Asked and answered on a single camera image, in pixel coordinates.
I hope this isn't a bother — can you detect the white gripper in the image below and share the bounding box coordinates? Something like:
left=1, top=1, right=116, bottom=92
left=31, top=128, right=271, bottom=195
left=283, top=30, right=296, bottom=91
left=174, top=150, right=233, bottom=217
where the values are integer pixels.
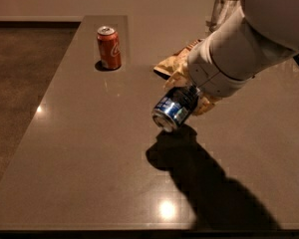
left=163, top=40, right=256, bottom=116

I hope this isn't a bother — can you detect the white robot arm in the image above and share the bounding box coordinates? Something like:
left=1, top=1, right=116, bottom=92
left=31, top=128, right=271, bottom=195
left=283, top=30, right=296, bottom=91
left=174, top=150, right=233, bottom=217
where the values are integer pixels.
left=165, top=0, right=299, bottom=99

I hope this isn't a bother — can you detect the yellow brown chip bag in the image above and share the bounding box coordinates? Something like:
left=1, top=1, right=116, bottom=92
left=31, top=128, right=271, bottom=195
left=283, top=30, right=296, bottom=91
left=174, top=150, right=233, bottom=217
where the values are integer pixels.
left=153, top=39, right=202, bottom=79

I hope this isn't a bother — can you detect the blue pepsi can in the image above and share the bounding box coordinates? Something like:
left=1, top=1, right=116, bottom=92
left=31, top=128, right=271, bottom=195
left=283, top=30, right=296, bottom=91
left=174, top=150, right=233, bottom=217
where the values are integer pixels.
left=152, top=86, right=199, bottom=132

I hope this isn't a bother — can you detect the orange soda can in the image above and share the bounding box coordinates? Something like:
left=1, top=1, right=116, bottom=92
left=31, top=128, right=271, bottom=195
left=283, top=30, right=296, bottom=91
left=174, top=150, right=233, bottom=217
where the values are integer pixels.
left=97, top=26, right=122, bottom=70

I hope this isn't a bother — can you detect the metal mesh cup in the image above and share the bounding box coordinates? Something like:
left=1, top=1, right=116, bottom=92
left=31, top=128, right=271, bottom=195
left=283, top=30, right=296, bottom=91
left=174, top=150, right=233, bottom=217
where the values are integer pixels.
left=206, top=0, right=240, bottom=32

